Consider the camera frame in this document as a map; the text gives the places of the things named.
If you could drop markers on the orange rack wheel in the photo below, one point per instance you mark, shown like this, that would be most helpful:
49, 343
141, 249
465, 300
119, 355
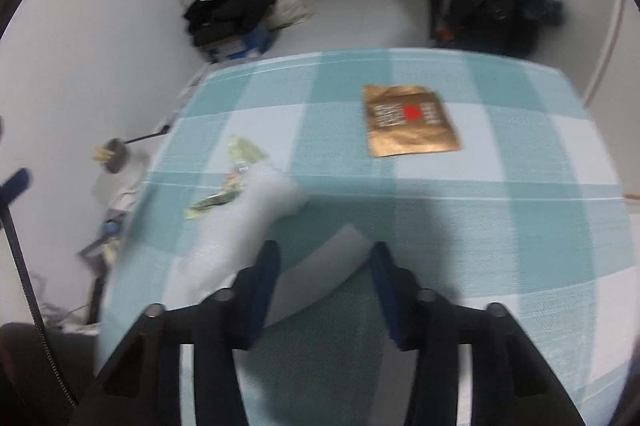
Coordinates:
443, 35

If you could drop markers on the green snack wrapper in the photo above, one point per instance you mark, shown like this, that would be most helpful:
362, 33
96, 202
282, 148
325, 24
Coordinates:
245, 151
212, 202

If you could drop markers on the black rod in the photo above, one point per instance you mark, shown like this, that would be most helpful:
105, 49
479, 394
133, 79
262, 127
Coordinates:
147, 137

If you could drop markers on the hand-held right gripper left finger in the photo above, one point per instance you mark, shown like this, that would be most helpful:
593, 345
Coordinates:
260, 296

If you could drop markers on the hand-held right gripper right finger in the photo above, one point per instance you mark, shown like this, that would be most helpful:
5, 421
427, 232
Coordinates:
392, 301

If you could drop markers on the white plastic wrap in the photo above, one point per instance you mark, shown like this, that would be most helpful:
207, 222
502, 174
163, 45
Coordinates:
250, 221

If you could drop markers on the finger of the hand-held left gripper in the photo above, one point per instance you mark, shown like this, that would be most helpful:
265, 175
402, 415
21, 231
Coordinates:
15, 186

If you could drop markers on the beige tote bag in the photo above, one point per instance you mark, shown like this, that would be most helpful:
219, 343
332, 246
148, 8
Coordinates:
292, 9

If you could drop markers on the white foam sheet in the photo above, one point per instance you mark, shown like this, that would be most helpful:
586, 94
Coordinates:
320, 266

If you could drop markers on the blue cardboard box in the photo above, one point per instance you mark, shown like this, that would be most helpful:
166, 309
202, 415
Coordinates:
250, 41

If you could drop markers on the blue checked tablecloth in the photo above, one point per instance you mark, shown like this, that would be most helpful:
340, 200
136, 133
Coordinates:
500, 231

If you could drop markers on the tape roll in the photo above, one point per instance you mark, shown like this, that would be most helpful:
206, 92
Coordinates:
117, 161

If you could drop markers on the pile of black clothes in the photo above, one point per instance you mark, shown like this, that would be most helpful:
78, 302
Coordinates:
235, 6

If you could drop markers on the brown wrapper with red dot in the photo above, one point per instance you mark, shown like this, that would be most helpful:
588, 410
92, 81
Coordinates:
400, 141

